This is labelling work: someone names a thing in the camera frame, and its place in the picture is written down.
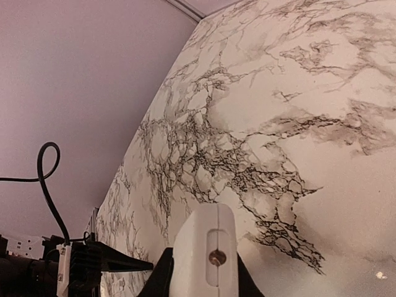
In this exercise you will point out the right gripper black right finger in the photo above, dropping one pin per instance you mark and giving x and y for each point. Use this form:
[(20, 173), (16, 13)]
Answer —
[(246, 285)]

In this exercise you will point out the white remote control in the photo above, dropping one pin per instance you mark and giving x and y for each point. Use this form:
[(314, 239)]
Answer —
[(205, 254)]

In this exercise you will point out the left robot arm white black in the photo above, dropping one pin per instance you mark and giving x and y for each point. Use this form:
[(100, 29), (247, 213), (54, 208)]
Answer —
[(24, 276)]

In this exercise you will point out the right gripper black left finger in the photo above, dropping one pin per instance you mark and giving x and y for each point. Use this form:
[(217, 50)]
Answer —
[(158, 283)]

